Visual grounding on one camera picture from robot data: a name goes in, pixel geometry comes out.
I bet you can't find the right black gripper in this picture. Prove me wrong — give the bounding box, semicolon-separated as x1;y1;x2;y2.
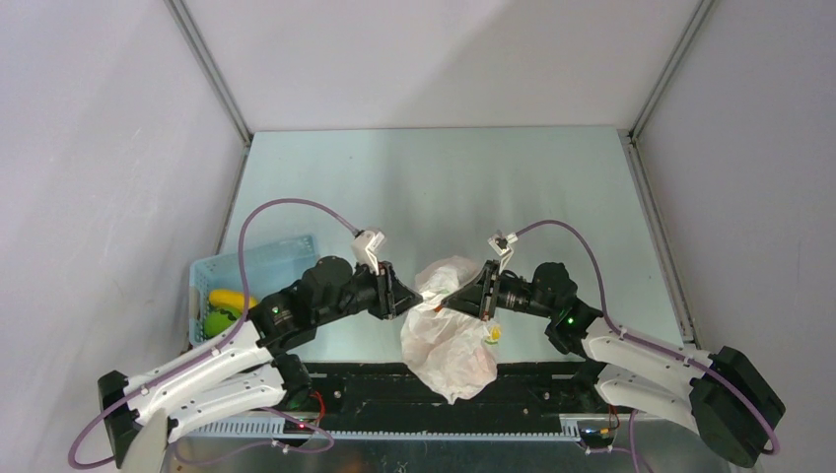
442;260;556;322

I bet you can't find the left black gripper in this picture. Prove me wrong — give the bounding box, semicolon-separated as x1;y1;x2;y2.
314;256;422;326

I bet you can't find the white plastic bag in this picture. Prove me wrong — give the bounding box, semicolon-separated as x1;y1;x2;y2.
400;256;502;405

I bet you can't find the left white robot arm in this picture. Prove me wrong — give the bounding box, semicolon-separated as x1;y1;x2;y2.
98;256;423;467

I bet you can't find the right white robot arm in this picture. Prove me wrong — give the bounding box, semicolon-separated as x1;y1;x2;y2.
441;260;786;468

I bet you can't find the fake yellow lemon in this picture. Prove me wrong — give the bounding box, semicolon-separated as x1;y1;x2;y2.
208;289;258;313

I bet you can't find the fake lime green fruit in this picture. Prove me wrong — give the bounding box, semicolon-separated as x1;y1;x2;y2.
202;308;241;340

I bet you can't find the light blue plastic basket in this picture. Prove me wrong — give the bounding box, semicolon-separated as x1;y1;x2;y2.
188;235;319;347

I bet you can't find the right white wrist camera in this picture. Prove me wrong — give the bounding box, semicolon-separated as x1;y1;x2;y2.
488;232;519;273

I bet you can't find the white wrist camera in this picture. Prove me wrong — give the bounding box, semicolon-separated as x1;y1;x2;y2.
488;232;519;273
351;228;385;276

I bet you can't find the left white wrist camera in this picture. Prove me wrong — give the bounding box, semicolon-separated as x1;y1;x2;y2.
351;228;385;276

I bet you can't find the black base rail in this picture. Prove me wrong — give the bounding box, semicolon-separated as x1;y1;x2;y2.
277;362;610;437

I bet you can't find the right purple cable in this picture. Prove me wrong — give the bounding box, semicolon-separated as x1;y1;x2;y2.
516;219;782;457

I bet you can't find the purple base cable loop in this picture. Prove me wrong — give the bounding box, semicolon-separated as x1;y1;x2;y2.
260;407;335;455

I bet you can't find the right aluminium frame post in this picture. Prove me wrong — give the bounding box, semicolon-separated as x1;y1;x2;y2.
627;0;717;145

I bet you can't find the aluminium frame post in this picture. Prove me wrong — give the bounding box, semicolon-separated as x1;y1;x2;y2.
627;0;717;145
164;0;253;147

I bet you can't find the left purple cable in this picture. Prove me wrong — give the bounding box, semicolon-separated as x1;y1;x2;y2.
67;198;364;471

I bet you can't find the left aluminium frame post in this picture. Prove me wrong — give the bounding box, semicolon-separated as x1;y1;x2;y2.
164;0;253;147

